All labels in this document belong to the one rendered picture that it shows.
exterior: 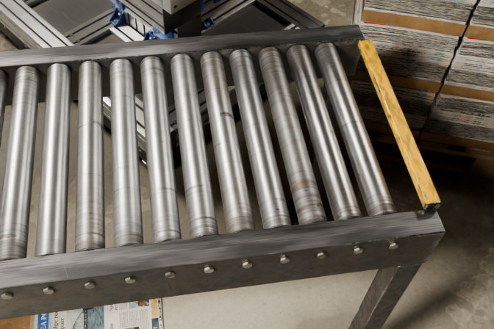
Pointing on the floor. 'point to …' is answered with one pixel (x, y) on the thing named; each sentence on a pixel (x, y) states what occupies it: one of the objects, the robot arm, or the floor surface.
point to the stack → (431, 53)
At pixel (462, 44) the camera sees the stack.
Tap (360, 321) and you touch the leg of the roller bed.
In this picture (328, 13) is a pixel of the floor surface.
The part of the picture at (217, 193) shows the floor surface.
